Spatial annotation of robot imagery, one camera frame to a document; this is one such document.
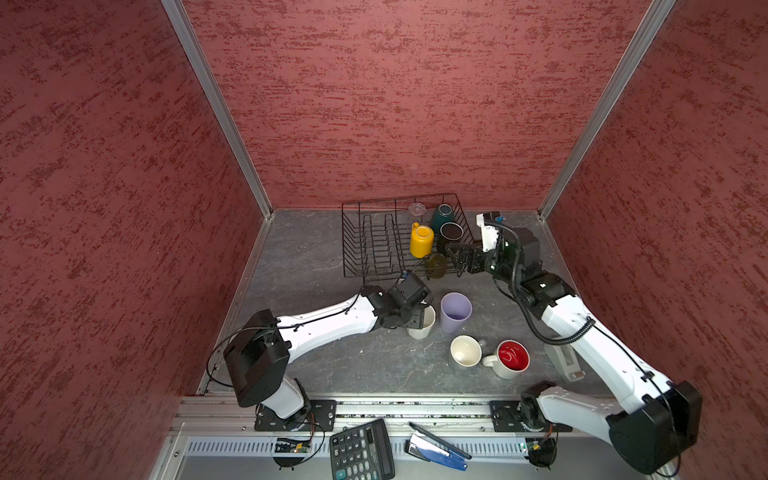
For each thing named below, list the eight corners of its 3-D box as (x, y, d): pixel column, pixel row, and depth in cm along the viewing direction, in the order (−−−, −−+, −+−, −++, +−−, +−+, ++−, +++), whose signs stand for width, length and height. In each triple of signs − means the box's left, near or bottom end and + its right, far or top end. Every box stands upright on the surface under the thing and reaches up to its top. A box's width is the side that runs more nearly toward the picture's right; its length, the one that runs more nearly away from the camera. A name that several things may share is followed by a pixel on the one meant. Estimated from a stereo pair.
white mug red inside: (480, 365, 84) (487, 356, 78) (489, 341, 89) (497, 331, 82) (515, 385, 81) (525, 377, 75) (522, 358, 86) (533, 349, 79)
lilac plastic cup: (437, 336, 90) (443, 319, 80) (435, 311, 95) (440, 292, 85) (465, 336, 90) (474, 319, 80) (461, 311, 95) (469, 292, 85)
